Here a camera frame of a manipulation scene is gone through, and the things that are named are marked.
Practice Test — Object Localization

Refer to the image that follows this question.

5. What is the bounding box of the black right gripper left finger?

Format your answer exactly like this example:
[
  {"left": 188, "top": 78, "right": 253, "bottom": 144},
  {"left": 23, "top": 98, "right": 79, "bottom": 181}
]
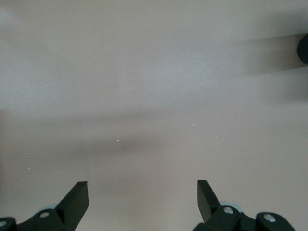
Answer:
[{"left": 14, "top": 181, "right": 89, "bottom": 231}]

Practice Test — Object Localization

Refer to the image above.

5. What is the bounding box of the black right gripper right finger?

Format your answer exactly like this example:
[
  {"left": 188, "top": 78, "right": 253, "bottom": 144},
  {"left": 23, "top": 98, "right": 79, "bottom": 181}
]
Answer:
[{"left": 192, "top": 180, "right": 259, "bottom": 231}]

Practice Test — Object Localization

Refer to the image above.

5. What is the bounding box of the black round object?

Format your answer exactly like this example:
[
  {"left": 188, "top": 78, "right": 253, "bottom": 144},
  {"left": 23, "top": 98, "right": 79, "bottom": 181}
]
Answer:
[{"left": 297, "top": 33, "right": 308, "bottom": 64}]

